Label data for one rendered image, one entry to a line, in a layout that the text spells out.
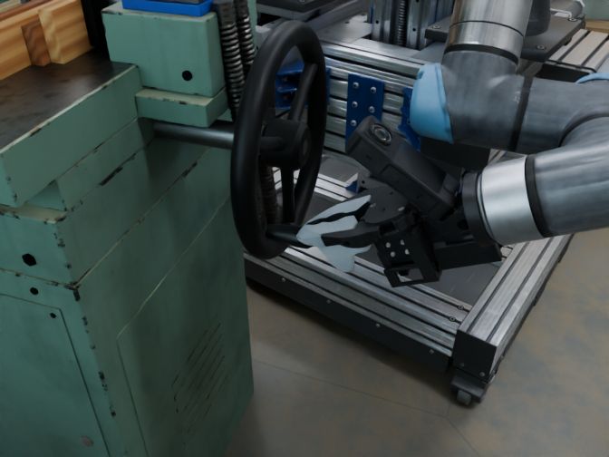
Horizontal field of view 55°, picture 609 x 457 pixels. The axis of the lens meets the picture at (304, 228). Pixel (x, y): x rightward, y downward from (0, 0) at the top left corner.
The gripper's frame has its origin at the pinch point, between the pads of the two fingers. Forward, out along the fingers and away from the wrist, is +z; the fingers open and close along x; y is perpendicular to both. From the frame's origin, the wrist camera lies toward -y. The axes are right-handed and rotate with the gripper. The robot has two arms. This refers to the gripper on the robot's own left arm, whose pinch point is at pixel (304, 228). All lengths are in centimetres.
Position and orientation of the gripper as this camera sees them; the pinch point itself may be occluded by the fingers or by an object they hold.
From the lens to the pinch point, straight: 64.4
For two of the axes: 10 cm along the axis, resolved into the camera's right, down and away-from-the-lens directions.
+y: 4.6, 7.9, 4.1
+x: 3.6, -5.9, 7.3
